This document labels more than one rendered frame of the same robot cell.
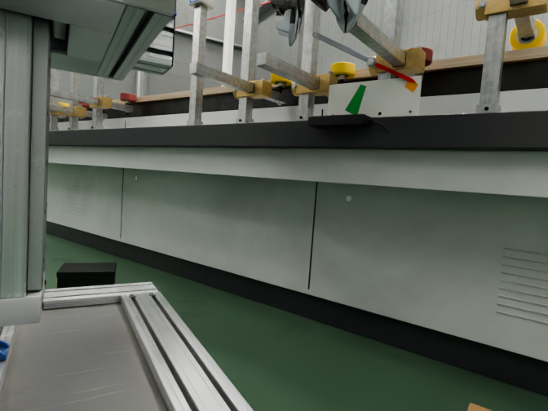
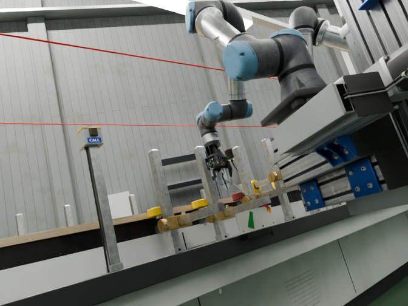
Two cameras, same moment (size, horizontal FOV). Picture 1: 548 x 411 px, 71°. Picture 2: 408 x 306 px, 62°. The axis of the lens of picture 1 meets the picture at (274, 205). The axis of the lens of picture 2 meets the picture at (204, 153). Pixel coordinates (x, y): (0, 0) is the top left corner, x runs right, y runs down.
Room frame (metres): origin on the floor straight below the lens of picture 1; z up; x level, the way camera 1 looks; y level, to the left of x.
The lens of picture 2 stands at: (0.89, 1.43, 0.73)
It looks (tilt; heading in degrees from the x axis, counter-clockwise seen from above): 14 degrees up; 281
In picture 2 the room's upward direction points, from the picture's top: 15 degrees counter-clockwise
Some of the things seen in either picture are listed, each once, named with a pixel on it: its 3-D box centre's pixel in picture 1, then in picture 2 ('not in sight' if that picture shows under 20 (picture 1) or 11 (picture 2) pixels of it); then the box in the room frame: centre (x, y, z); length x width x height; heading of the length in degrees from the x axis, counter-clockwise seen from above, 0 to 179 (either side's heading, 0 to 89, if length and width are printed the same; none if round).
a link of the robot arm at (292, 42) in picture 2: not in sight; (288, 54); (0.74, 0.39, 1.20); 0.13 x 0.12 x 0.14; 29
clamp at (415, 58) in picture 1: (396, 64); (254, 199); (1.03, -0.30, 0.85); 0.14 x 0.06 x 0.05; 53
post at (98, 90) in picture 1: (99, 82); not in sight; (1.95, 0.92, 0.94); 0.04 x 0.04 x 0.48; 53
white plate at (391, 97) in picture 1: (370, 99); (256, 218); (1.04, -0.24, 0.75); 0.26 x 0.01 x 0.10; 53
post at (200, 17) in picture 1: (197, 68); (102, 206); (1.50, 0.33, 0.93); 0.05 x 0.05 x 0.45; 53
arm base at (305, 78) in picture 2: not in sight; (301, 87); (0.74, 0.39, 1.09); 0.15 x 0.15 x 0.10
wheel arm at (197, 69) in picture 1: (244, 86); (186, 220); (1.28, 0.12, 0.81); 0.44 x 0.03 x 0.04; 143
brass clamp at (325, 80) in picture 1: (313, 86); (220, 214); (1.18, -0.10, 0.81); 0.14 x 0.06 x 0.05; 53
